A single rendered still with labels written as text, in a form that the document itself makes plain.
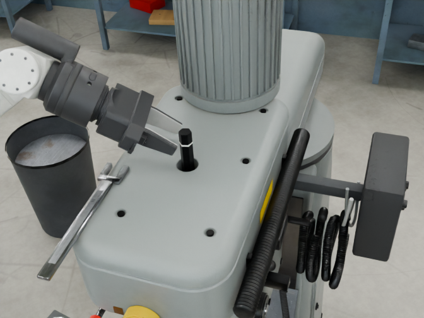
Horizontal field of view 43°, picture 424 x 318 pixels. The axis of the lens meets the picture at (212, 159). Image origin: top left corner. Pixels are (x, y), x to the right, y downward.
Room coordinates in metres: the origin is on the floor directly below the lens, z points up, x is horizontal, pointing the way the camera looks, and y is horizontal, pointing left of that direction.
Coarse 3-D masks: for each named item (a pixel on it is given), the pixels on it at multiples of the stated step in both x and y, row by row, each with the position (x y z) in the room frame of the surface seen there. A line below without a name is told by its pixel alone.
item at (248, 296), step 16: (304, 144) 0.84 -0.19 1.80; (288, 160) 0.79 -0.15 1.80; (288, 176) 0.74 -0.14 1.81; (288, 192) 0.70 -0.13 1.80; (272, 208) 0.66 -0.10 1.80; (272, 224) 0.62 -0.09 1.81; (256, 240) 0.60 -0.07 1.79; (272, 240) 0.59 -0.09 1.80; (256, 256) 0.56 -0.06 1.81; (272, 256) 0.57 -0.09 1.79; (256, 272) 0.53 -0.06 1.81; (240, 288) 0.50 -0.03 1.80; (256, 288) 0.50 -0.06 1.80; (240, 304) 0.47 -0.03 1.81; (256, 304) 0.48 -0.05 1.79
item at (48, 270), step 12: (108, 168) 0.69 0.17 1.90; (108, 180) 0.66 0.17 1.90; (120, 180) 0.66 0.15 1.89; (96, 192) 0.63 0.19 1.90; (96, 204) 0.60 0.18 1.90; (84, 216) 0.58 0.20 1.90; (72, 228) 0.56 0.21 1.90; (72, 240) 0.53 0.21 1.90; (60, 252) 0.51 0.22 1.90; (48, 264) 0.49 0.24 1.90; (60, 264) 0.49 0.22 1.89; (48, 276) 0.47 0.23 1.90
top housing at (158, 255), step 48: (192, 144) 0.75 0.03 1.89; (240, 144) 0.74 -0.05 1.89; (144, 192) 0.63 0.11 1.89; (192, 192) 0.62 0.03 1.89; (240, 192) 0.62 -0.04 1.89; (96, 240) 0.54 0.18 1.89; (144, 240) 0.53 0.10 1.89; (192, 240) 0.52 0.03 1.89; (240, 240) 0.53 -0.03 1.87; (96, 288) 0.52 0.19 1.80; (144, 288) 0.49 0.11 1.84; (192, 288) 0.46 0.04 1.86
